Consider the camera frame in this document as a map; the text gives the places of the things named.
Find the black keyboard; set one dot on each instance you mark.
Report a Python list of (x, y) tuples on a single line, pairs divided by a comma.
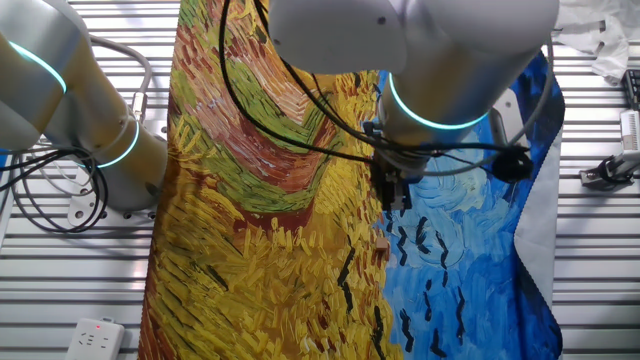
[(633, 89)]

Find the Van Gogh wheatfield print cloth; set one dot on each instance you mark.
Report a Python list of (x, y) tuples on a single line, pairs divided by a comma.
[(280, 250)]

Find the white power strip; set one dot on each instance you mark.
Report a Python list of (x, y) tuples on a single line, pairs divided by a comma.
[(95, 341)]

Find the small wooden cube block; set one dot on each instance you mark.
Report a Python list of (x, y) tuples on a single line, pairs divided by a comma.
[(382, 244)]

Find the white ribbed box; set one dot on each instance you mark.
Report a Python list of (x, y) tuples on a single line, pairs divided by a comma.
[(631, 131)]

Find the black metal clamp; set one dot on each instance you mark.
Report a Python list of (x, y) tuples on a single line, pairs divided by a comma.
[(620, 167)]

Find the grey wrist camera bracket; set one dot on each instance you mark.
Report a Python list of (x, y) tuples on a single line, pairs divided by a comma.
[(505, 120)]

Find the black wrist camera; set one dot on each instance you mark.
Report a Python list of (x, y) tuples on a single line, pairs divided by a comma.
[(512, 167)]

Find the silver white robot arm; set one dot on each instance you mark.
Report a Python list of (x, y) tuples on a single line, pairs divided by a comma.
[(450, 50)]

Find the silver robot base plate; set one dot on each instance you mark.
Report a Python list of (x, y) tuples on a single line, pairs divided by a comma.
[(85, 207)]

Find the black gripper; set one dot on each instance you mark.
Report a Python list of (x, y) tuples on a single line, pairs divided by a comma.
[(389, 177)]

